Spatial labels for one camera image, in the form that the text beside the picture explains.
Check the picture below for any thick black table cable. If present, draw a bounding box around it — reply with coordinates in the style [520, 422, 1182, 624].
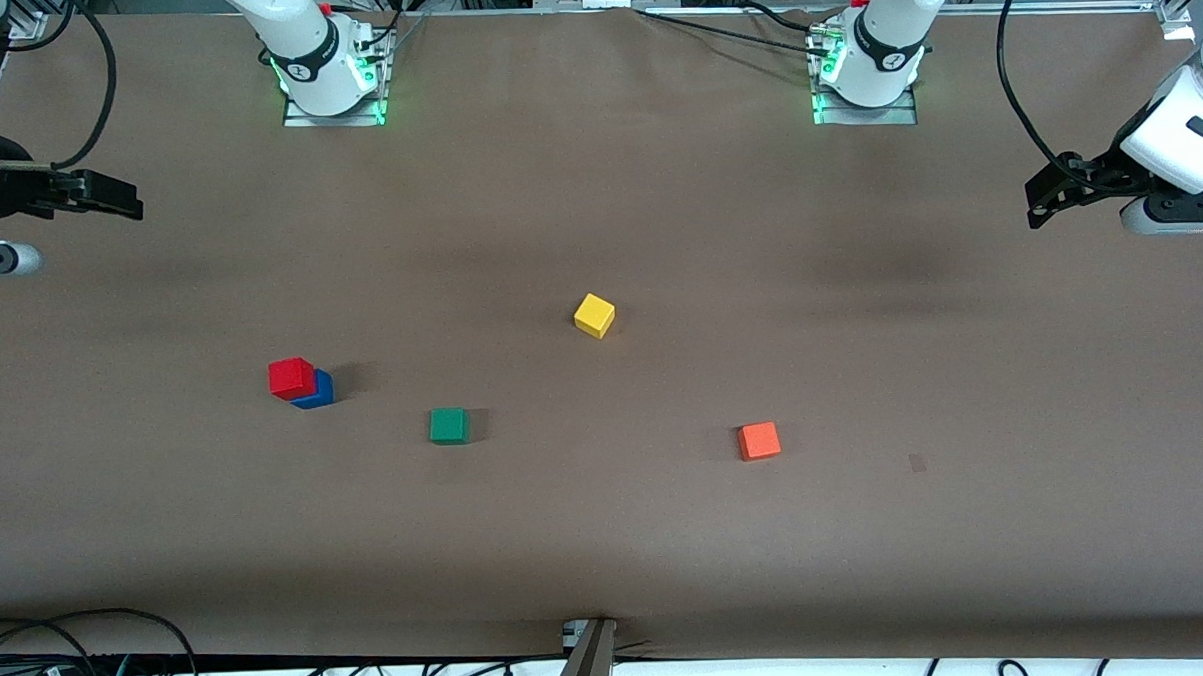
[745, 0, 842, 39]

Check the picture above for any grey metal post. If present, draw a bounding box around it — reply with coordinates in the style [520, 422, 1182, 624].
[546, 618, 619, 676]

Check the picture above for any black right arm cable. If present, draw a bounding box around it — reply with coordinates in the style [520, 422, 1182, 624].
[9, 0, 121, 171]

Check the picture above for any orange wooden block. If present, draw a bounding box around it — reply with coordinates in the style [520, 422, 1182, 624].
[737, 421, 782, 463]

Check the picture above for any blue wooden block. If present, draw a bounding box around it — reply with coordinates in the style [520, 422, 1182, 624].
[290, 369, 336, 411]

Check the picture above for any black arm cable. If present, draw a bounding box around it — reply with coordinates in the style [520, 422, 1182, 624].
[995, 0, 1097, 165]
[9, 0, 121, 171]

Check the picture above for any thin black table cable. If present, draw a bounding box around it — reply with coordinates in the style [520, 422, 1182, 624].
[633, 2, 833, 66]

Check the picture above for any red wooden block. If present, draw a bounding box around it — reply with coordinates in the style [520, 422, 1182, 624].
[267, 356, 317, 402]

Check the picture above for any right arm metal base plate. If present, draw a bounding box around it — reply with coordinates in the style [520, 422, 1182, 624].
[279, 25, 392, 130]

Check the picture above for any green wooden block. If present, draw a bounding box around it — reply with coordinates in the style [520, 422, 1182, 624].
[428, 407, 471, 447]

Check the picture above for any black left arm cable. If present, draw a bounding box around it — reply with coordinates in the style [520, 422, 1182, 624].
[995, 0, 1097, 165]

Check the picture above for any yellow wooden block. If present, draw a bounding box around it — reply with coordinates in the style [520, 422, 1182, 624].
[572, 292, 618, 341]

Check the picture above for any black looped floor cable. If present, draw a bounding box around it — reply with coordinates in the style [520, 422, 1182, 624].
[0, 604, 202, 676]

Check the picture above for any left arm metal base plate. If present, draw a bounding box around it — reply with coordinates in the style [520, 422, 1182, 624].
[809, 22, 920, 129]

